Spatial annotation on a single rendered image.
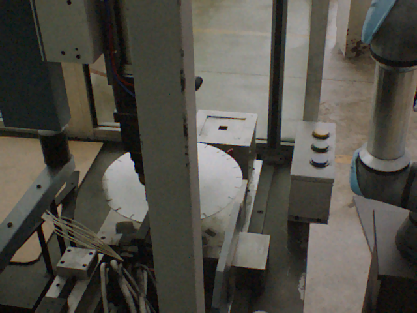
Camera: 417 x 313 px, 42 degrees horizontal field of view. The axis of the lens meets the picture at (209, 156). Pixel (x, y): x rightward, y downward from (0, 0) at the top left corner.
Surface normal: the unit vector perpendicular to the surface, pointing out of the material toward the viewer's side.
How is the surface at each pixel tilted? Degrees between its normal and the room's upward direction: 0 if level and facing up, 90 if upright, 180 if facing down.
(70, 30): 90
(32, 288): 0
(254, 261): 0
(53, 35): 90
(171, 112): 90
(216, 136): 0
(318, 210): 90
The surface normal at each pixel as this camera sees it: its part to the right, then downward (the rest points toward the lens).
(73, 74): -0.20, 0.55
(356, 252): -0.03, -0.83
